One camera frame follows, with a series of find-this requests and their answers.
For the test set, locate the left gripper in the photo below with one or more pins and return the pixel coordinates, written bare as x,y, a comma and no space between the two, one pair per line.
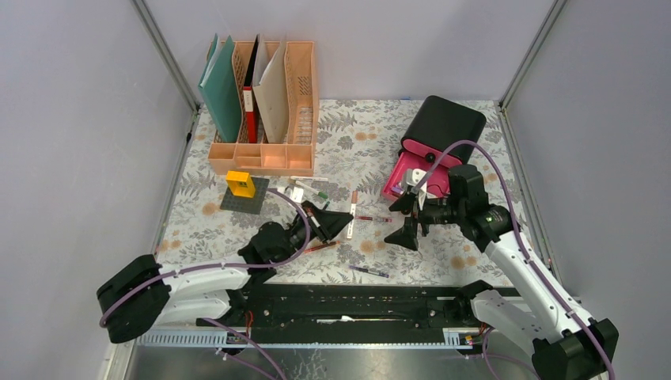
331,222

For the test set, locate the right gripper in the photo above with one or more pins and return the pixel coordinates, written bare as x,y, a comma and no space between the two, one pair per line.
407,235

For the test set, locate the white marker green cap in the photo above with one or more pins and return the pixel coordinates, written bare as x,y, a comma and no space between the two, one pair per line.
311,189

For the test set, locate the white marker black cap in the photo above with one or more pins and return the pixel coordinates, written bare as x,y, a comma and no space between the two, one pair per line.
305,178

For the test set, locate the black pink drawer box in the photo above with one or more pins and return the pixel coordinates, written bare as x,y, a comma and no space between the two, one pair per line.
437,124

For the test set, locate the red binder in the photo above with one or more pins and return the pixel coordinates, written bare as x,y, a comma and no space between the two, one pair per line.
248,97

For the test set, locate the beige kraft notebook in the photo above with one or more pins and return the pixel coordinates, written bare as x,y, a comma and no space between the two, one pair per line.
269,89

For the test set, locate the teal folder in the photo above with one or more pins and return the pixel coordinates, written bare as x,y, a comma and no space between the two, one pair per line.
218,88

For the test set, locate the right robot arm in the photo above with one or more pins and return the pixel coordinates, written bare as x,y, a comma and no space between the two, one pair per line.
562,339

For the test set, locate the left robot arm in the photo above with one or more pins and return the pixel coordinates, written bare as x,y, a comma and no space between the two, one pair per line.
146,294

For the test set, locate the dark red pen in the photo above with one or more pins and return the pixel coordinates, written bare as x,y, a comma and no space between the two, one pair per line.
373,219

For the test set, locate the purple pen near front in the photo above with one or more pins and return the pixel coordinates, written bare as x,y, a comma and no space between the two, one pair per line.
369,271

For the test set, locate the orange plastic file organizer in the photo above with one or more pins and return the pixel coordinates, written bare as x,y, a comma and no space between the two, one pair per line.
296,156

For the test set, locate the yellow block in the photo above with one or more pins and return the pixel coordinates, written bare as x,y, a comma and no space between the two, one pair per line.
240,184

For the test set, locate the grey baseplate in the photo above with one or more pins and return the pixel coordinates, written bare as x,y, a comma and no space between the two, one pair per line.
252,205

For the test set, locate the floral table mat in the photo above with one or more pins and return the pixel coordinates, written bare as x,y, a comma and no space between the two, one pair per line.
357,146

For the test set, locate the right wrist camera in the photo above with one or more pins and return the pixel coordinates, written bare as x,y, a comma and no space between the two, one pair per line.
415,184

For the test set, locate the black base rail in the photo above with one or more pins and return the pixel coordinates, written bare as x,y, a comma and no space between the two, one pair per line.
352,314

